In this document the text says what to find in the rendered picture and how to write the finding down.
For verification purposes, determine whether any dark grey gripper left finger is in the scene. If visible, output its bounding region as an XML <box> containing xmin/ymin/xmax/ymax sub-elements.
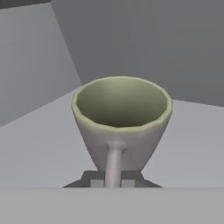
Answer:
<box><xmin>62</xmin><ymin>170</ymin><xmax>106</xmax><ymax>189</ymax></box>

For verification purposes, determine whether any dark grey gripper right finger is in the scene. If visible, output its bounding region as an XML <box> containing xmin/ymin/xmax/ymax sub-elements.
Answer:
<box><xmin>120</xmin><ymin>170</ymin><xmax>163</xmax><ymax>189</ymax></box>

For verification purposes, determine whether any pale green-rimmed cup with handle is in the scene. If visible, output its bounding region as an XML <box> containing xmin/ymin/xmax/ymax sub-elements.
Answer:
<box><xmin>70</xmin><ymin>75</ymin><xmax>173</xmax><ymax>189</ymax></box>

